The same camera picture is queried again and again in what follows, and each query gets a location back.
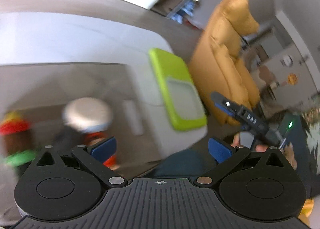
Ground doll with red conical hat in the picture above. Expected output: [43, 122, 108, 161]
[1, 111, 37, 168]

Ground blue jeans leg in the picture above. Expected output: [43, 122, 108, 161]
[144, 148, 216, 179]

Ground white round bowl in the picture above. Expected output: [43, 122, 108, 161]
[62, 97, 113, 133]

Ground person's right hand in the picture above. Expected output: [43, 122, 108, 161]
[231, 133, 298, 170]

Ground red white spotted toy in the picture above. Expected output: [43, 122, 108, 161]
[84, 131, 117, 169]

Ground lime green bin lid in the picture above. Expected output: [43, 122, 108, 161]
[149, 48, 207, 131]

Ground mustard yellow sofa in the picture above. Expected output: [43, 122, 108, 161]
[188, 0, 260, 126]

